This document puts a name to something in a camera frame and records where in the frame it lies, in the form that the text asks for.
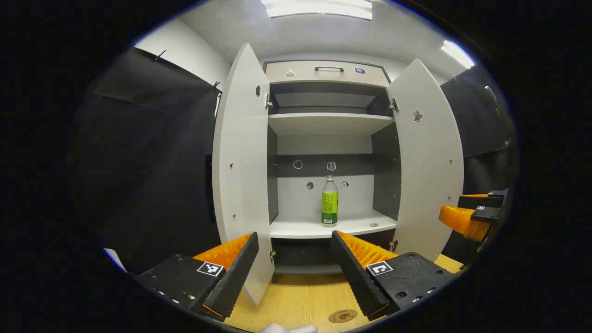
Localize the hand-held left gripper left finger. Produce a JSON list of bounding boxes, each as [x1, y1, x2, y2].
[[136, 231, 259, 323]]

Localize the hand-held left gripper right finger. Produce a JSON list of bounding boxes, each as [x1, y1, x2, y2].
[[331, 230, 458, 322]]

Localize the round brown coaster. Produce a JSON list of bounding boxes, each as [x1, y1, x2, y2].
[[328, 309, 358, 324]]

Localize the white cabinet door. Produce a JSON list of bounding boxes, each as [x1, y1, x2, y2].
[[387, 58, 464, 263], [212, 43, 275, 307]]

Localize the green label plastic bottle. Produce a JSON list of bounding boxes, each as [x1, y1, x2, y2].
[[321, 175, 339, 228]]

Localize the white cabinet shelf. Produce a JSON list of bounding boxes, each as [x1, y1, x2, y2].
[[270, 209, 397, 240], [268, 113, 395, 136]]

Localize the black backdrop cloth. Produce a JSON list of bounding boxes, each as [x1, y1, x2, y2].
[[69, 46, 516, 273]]

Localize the small ceiling light panel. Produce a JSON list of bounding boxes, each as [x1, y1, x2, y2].
[[441, 40, 475, 69]]

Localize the large ceiling light panel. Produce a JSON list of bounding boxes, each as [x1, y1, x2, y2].
[[260, 0, 373, 20]]

